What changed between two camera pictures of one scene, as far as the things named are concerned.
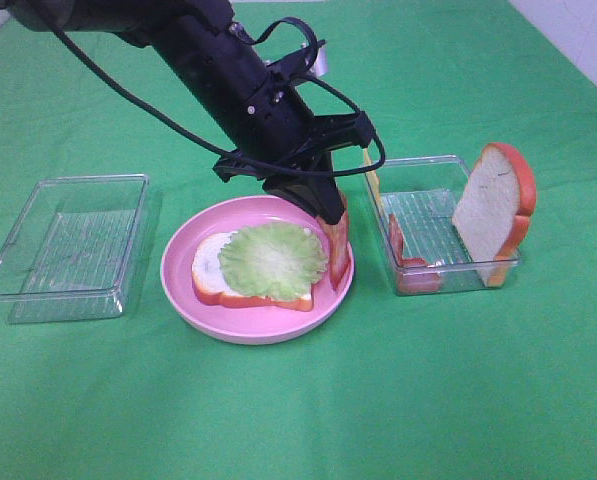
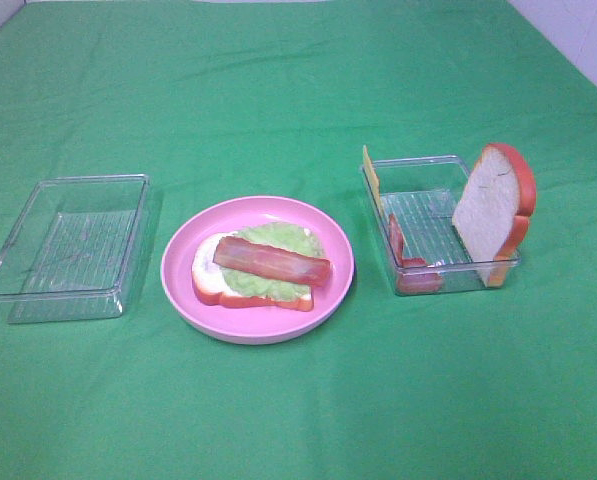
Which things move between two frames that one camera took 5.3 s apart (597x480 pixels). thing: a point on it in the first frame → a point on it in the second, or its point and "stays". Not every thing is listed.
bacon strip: x=415 y=274 stays
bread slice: x=210 y=284 stays
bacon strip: x=339 y=249 → x=271 y=261
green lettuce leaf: x=277 y=261 stays
